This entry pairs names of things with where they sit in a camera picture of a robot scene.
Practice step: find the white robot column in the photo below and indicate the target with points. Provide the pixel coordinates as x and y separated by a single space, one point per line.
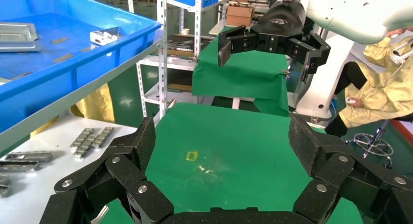
322 87

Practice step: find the white hand controller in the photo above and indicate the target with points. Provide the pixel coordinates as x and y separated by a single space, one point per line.
349 101

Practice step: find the large blue plastic bin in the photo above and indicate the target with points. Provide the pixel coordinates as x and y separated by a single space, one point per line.
80 74

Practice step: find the green cloth covered table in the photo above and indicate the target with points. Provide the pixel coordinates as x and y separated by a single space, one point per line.
242 74

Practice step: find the white perforated rack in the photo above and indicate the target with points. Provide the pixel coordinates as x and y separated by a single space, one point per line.
197 38

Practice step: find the sheet metal part boxed end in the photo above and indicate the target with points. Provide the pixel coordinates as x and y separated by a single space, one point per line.
100 38

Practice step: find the pile of metal parts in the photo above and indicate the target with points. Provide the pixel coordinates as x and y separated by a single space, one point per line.
180 45

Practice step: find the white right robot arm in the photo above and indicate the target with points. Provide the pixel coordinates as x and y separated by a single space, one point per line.
355 16

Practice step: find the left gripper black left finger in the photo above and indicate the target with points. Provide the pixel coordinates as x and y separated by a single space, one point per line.
125 171

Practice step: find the yellow plastic sheet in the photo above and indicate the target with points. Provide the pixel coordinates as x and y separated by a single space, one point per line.
96 103

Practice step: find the person in yellow coat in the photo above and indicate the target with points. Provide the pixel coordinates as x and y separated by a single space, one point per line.
380 87

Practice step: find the green table cloth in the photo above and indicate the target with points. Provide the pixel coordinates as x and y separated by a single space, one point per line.
226 135

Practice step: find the notched metal strip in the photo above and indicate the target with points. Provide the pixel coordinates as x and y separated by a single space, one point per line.
32 156
84 150
104 137
17 166
82 138

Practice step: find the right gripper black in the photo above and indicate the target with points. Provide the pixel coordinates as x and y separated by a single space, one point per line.
280 22

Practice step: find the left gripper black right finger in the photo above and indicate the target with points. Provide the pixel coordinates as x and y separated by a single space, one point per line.
335 171

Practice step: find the small white cup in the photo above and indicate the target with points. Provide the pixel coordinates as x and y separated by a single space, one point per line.
185 31

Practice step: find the chrome swivel stool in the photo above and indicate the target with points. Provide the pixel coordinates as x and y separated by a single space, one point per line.
382 127

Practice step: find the yellow square marker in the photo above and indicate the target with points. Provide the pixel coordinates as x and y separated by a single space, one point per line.
188 157

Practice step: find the brown cardboard box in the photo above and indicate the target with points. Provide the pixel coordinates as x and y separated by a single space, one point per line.
238 16

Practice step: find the open sheet metal tray part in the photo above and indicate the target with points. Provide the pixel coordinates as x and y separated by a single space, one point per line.
16 38

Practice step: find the brown tape strip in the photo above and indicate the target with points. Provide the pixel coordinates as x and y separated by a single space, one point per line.
85 49
59 40
63 58

